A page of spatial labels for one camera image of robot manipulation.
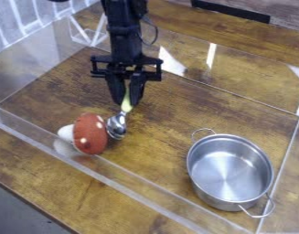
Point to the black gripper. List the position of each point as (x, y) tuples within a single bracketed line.
[(125, 62)]

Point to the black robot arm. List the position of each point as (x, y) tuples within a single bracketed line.
[(124, 15)]

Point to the silver metal pot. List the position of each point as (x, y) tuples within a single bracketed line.
[(232, 173)]

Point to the black bar at back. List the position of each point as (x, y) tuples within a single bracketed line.
[(232, 11)]

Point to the green handled metal spoon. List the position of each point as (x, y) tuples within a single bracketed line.
[(117, 126)]

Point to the clear acrylic enclosure wall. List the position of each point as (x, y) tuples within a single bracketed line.
[(232, 80)]

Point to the red plush mushroom toy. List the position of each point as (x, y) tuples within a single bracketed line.
[(86, 133)]

